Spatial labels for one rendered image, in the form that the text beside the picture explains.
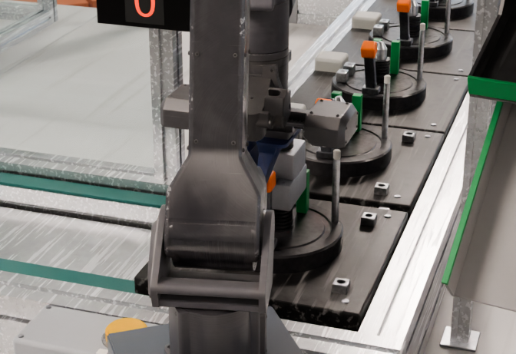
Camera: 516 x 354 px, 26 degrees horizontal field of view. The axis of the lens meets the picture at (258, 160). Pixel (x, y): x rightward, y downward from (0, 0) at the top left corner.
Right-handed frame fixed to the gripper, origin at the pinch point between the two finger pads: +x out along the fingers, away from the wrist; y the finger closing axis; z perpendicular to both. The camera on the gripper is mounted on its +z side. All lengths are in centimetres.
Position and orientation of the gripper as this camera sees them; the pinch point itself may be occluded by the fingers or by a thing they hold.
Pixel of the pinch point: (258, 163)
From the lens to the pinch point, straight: 111.1
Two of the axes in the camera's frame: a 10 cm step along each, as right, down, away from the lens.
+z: -3.2, 3.7, -8.7
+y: 9.5, 1.3, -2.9
